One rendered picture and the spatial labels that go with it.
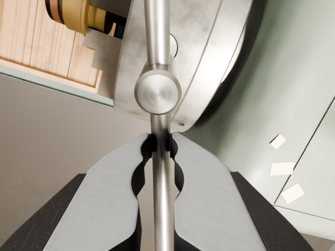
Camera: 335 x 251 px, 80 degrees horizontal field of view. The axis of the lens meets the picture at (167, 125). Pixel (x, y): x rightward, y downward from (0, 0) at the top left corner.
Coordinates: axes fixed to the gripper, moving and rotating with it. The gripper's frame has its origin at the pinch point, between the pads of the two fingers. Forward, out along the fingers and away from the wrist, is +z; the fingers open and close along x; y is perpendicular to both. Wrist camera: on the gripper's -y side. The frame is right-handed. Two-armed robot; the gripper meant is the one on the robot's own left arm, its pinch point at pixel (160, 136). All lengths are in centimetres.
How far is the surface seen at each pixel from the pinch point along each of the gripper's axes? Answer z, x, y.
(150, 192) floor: 115, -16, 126
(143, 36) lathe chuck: 13.3, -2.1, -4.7
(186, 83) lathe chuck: 13.6, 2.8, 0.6
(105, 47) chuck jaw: 25.8, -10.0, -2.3
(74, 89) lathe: 77, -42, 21
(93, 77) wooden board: 45, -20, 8
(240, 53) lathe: 18.2, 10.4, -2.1
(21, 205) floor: 107, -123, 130
